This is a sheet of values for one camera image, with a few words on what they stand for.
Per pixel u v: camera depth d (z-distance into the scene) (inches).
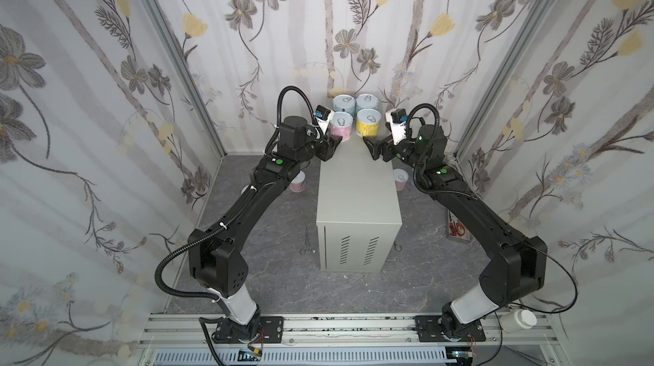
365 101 32.1
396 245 35.9
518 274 16.9
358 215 23.7
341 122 28.9
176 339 29.9
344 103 31.6
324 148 26.7
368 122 29.5
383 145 26.6
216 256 17.0
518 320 27.1
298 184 40.8
